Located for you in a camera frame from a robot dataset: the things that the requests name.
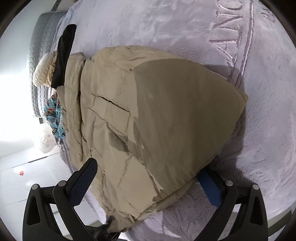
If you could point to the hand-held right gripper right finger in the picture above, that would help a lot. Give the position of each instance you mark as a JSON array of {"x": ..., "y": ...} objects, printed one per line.
[{"x": 209, "y": 185}]

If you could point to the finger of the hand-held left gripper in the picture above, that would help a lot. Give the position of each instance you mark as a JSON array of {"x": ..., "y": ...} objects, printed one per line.
[{"x": 104, "y": 228}]

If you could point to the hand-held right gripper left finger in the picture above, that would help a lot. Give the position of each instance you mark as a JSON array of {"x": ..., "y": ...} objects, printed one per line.
[{"x": 85, "y": 176}]

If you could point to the beige puffer jacket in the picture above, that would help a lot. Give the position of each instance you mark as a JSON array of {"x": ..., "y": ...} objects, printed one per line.
[{"x": 150, "y": 115}]

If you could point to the striped cream folded clothes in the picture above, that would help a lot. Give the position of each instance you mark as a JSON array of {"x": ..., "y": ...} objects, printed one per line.
[{"x": 44, "y": 69}]

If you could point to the white flowered plush bag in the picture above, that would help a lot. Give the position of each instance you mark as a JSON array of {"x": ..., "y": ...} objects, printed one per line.
[{"x": 47, "y": 141}]

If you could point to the small red object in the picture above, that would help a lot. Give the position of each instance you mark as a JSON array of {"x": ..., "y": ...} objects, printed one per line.
[{"x": 21, "y": 172}]

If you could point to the blue monkey-print cloth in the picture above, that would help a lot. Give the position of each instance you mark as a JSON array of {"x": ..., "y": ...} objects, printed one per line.
[{"x": 54, "y": 115}]

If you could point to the black folded garment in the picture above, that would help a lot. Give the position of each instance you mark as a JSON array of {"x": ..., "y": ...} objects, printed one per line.
[{"x": 63, "y": 53}]

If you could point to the grey quilted bedding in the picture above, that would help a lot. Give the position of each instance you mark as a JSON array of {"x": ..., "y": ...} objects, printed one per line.
[{"x": 40, "y": 41}]

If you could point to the lavender plush blanket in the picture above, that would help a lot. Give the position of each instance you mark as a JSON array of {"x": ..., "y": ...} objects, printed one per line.
[{"x": 231, "y": 34}]

